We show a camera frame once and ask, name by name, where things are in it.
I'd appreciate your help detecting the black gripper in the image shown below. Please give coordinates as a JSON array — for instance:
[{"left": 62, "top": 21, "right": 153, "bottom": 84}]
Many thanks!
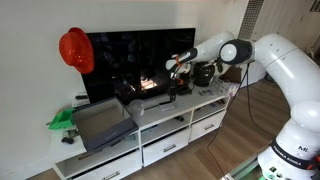
[{"left": 168, "top": 70, "right": 192, "bottom": 103}]

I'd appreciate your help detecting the white television cabinet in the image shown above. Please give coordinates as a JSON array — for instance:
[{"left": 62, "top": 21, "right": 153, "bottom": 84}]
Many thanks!
[{"left": 49, "top": 77, "right": 235, "bottom": 180}]

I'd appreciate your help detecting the small purple white packet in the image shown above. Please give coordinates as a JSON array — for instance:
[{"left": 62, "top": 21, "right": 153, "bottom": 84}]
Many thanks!
[{"left": 198, "top": 89, "right": 215, "bottom": 97}]

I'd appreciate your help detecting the green plant in black pot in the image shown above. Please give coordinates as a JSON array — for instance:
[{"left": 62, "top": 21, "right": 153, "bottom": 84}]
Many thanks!
[{"left": 192, "top": 59, "right": 225, "bottom": 88}]

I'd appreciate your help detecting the clear plastic container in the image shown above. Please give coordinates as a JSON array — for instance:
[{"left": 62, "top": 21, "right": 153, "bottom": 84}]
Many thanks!
[{"left": 129, "top": 99, "right": 146, "bottom": 118}]

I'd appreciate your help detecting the white cabinet drawer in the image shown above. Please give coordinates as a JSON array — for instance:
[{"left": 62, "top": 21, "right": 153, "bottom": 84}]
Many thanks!
[
  {"left": 189, "top": 109, "right": 228, "bottom": 143},
  {"left": 142, "top": 127, "right": 192, "bottom": 168},
  {"left": 70, "top": 149, "right": 143, "bottom": 180}
]

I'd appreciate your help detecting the black flat screen television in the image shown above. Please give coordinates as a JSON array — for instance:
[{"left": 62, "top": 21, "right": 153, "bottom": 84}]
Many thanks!
[{"left": 80, "top": 27, "right": 197, "bottom": 111}]

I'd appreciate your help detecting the cardboard box with purple label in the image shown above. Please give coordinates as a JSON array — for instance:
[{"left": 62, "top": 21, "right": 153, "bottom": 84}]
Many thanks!
[{"left": 211, "top": 65, "right": 242, "bottom": 98}]

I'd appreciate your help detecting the grey open cardboard box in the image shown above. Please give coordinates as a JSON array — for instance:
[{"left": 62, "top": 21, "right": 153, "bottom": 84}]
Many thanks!
[{"left": 71, "top": 97, "right": 140, "bottom": 153}]

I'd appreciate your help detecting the green plastic bin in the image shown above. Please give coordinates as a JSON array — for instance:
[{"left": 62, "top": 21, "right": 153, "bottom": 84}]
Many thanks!
[{"left": 48, "top": 108, "right": 75, "bottom": 131}]

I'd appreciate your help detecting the small black object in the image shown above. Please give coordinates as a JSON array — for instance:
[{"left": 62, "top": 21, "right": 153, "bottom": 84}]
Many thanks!
[{"left": 61, "top": 136, "right": 75, "bottom": 145}]

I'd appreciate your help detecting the long black robot cable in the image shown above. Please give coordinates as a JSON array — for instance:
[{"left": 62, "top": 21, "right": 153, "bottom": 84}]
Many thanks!
[{"left": 206, "top": 62, "right": 278, "bottom": 178}]

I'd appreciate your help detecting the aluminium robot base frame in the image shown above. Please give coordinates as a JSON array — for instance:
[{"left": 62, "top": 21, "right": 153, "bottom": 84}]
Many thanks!
[{"left": 219, "top": 155, "right": 268, "bottom": 180}]

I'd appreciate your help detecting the white wall vent grille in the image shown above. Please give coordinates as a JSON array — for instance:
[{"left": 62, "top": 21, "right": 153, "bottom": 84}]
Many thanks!
[{"left": 237, "top": 0, "right": 265, "bottom": 40}]

